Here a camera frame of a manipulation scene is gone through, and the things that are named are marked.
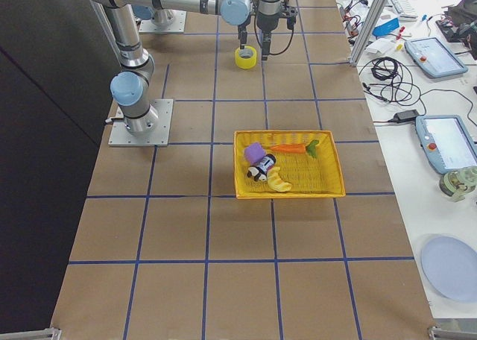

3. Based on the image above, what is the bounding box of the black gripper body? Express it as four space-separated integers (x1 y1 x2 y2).
238 25 248 44
256 13 280 51

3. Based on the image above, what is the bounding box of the yellow tape roll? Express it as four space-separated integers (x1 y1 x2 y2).
234 45 257 69

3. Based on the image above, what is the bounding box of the purple foam cube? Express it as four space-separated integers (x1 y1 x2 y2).
244 142 266 165

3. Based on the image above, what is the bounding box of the orange toy carrot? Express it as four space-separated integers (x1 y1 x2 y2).
271 139 320 159

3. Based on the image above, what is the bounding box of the small labelled can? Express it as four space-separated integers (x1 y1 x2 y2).
256 154 277 174

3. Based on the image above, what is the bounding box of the panda plush toy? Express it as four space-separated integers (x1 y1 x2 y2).
247 166 269 182

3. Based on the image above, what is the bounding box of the blue box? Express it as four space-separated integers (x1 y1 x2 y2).
372 17 399 37

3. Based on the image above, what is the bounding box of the toy croissant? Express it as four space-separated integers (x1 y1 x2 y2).
267 166 292 192

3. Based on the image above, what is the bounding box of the white keyboard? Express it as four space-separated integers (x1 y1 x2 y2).
388 0 418 21

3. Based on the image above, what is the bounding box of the yellow plastic basket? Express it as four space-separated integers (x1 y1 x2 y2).
233 130 346 199

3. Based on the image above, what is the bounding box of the black power adapter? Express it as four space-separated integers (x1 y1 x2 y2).
388 110 420 124

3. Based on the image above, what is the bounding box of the upper teach pendant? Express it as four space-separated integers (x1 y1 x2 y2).
404 37 468 78

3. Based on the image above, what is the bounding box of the teach pendant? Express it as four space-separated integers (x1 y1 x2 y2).
404 37 468 78
415 115 476 174

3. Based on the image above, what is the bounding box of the lower teach pendant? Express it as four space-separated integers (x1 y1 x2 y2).
415 115 476 174

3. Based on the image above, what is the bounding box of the green glass jar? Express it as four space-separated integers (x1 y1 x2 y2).
439 166 476 202

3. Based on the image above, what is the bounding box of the light blue plate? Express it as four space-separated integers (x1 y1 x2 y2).
420 236 476 303

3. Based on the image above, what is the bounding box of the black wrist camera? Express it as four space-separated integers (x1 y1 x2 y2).
280 0 298 31

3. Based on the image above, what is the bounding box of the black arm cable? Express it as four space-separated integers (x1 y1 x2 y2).
254 17 296 56

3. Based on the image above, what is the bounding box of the aluminium frame post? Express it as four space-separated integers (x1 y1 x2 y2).
349 0 387 66

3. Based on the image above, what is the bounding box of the black cable bundle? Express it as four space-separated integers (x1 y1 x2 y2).
361 56 426 106

